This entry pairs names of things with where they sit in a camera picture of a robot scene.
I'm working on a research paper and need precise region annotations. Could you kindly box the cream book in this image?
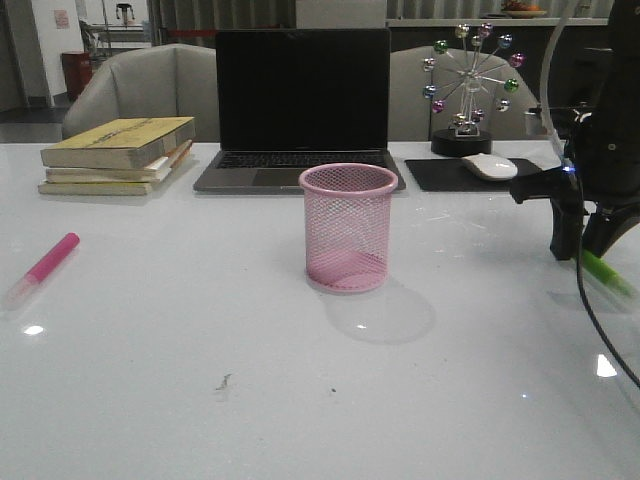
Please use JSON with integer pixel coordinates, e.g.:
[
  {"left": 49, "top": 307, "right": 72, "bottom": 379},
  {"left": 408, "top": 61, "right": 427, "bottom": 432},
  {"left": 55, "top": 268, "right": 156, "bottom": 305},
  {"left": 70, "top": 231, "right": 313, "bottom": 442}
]
[
  {"left": 45, "top": 140, "right": 193, "bottom": 183},
  {"left": 38, "top": 153, "right": 190, "bottom": 196}
]

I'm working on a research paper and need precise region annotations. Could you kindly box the top yellow book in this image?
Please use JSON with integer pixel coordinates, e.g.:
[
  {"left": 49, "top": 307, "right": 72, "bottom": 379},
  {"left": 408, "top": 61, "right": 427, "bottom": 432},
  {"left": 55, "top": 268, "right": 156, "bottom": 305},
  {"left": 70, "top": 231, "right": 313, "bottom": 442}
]
[{"left": 40, "top": 117, "right": 195, "bottom": 169}]

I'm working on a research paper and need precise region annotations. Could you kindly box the ferris wheel desk toy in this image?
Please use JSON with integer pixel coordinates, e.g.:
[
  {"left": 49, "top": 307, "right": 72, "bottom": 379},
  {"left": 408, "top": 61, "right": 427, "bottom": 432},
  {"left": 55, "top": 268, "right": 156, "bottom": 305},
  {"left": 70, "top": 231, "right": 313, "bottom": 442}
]
[{"left": 422, "top": 21, "right": 526, "bottom": 157}]

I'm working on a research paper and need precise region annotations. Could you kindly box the bottom cream book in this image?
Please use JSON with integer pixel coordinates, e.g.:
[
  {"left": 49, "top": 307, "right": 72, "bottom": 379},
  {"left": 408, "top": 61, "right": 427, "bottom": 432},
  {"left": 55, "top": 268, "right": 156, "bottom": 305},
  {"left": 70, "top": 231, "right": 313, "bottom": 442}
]
[{"left": 38, "top": 153, "right": 190, "bottom": 196}]

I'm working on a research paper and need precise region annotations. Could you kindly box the right grey armchair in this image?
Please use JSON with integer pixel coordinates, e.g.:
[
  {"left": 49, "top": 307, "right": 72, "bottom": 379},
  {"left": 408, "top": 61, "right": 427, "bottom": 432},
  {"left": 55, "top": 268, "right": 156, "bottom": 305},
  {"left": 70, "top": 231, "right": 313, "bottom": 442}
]
[{"left": 388, "top": 46, "right": 538, "bottom": 141}]

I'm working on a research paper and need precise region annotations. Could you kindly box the fruit bowl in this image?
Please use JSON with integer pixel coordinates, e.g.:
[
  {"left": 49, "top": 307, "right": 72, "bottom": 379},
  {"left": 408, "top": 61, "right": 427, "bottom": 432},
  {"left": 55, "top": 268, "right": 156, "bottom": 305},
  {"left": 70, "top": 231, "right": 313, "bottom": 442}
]
[{"left": 501, "top": 0, "right": 547, "bottom": 19}]

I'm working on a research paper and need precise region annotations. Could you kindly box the white tube cable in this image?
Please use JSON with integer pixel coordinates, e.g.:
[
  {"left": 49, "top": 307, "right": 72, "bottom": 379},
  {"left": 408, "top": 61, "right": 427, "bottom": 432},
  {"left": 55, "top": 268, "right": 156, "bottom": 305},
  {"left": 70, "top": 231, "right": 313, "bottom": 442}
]
[{"left": 538, "top": 0, "right": 617, "bottom": 156}]

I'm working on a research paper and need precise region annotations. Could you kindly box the black mouse pad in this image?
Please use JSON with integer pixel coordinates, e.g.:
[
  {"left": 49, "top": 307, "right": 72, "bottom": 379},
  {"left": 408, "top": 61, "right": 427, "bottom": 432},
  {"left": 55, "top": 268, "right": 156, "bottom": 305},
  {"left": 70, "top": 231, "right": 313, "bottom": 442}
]
[{"left": 404, "top": 157, "right": 546, "bottom": 193}]

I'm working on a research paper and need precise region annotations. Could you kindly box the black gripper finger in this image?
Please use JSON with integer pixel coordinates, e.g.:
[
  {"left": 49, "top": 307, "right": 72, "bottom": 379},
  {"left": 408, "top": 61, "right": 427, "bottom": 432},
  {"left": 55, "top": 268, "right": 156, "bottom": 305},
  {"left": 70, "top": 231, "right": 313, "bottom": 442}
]
[
  {"left": 582, "top": 204, "right": 639, "bottom": 258},
  {"left": 550, "top": 197, "right": 584, "bottom": 261}
]

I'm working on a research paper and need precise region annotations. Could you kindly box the grey laptop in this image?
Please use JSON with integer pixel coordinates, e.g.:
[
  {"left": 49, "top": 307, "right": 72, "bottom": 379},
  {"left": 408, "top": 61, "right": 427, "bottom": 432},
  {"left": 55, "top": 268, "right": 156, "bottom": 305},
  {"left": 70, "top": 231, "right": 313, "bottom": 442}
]
[{"left": 193, "top": 28, "right": 396, "bottom": 195}]

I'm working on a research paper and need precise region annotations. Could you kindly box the black cable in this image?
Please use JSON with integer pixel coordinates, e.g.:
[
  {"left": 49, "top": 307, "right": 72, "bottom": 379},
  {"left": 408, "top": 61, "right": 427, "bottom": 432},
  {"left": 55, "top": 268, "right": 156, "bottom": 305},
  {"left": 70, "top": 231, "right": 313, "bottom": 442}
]
[{"left": 563, "top": 141, "right": 640, "bottom": 390}]

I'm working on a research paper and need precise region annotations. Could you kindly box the pink highlighter pen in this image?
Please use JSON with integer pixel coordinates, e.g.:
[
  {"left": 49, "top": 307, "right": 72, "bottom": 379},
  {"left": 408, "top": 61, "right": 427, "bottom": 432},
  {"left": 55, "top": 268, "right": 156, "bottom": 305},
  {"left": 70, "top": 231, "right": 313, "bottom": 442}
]
[{"left": 1, "top": 232, "right": 80, "bottom": 311}]

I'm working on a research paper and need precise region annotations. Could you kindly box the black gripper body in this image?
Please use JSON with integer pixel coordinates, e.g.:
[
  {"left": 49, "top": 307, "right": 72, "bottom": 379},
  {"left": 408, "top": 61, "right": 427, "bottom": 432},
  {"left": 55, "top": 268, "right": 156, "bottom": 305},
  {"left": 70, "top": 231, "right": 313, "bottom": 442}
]
[{"left": 510, "top": 102, "right": 639, "bottom": 205}]

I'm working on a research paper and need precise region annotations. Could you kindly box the red bin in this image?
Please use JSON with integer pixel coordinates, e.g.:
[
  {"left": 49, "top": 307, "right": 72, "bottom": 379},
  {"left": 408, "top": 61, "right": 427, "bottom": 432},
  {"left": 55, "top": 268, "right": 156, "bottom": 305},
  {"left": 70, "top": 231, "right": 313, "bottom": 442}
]
[{"left": 61, "top": 51, "right": 92, "bottom": 101}]

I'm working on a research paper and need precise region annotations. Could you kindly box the green highlighter pen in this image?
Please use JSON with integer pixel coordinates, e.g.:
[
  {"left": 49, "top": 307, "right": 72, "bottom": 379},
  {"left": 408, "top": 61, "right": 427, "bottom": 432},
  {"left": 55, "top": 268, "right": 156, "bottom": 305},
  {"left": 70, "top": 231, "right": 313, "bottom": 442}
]
[{"left": 581, "top": 249, "right": 639, "bottom": 300}]

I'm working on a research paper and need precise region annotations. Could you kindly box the middle cream book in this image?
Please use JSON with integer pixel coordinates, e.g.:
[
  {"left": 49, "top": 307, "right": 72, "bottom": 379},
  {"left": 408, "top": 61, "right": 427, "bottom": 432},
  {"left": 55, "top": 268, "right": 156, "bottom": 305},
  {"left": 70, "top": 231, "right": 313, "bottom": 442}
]
[{"left": 45, "top": 140, "right": 193, "bottom": 183}]

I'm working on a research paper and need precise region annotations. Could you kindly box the pink mesh pen holder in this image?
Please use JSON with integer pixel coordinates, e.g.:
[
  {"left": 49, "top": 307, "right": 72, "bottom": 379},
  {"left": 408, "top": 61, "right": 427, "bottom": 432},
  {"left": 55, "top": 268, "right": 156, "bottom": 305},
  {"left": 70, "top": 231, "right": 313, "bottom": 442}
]
[{"left": 299, "top": 163, "right": 398, "bottom": 293}]

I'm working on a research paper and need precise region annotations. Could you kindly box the left grey armchair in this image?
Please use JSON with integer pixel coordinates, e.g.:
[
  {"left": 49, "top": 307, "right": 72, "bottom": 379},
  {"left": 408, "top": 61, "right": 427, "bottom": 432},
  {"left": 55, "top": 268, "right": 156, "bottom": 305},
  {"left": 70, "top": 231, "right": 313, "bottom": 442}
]
[{"left": 62, "top": 44, "right": 220, "bottom": 142}]

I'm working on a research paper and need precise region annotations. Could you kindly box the grey armchair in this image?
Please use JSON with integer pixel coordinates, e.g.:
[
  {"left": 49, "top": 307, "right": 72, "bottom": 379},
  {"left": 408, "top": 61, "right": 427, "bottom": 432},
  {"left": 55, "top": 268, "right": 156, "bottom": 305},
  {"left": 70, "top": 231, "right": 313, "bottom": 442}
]
[
  {"left": 388, "top": 46, "right": 538, "bottom": 141},
  {"left": 62, "top": 44, "right": 220, "bottom": 142}
]

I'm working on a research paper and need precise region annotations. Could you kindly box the white computer mouse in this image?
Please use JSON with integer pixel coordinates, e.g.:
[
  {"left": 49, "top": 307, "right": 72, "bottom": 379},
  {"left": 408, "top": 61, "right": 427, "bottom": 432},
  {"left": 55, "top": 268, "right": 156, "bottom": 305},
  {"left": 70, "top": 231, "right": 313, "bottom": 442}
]
[{"left": 461, "top": 153, "right": 518, "bottom": 181}]

